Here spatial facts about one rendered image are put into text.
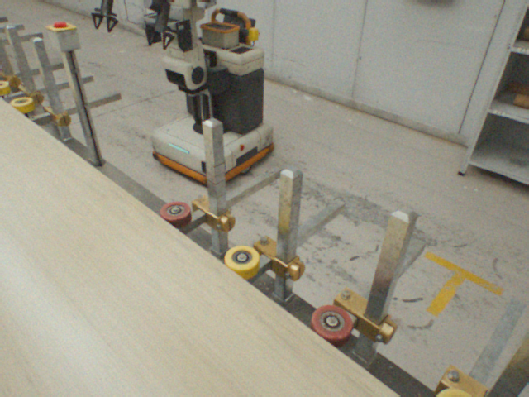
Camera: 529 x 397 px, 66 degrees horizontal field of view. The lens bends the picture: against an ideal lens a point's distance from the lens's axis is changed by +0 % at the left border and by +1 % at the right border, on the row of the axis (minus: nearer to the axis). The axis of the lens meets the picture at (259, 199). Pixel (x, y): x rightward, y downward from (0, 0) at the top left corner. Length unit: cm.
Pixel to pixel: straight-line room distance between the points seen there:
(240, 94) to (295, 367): 207
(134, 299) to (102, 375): 16
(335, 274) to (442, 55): 201
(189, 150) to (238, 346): 199
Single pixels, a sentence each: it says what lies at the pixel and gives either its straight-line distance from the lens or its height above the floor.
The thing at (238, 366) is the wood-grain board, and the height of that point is 90.
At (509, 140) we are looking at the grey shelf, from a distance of 351.
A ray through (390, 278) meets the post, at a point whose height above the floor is 99.
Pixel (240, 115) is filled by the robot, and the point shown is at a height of 44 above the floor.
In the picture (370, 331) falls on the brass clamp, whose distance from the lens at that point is 93.
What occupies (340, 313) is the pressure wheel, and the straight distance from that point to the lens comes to 84.
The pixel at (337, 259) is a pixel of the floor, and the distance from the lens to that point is 225.
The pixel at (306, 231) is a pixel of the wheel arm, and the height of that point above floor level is 85.
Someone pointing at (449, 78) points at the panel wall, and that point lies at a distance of 353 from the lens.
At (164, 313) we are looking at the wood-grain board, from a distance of 85.
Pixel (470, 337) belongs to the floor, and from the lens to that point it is 213.
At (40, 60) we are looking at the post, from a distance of 183.
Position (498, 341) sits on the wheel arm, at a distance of 104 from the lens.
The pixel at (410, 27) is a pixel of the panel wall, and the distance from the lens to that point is 359.
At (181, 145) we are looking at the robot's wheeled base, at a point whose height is 27.
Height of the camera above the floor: 156
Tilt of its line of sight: 37 degrees down
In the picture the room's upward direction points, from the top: 1 degrees clockwise
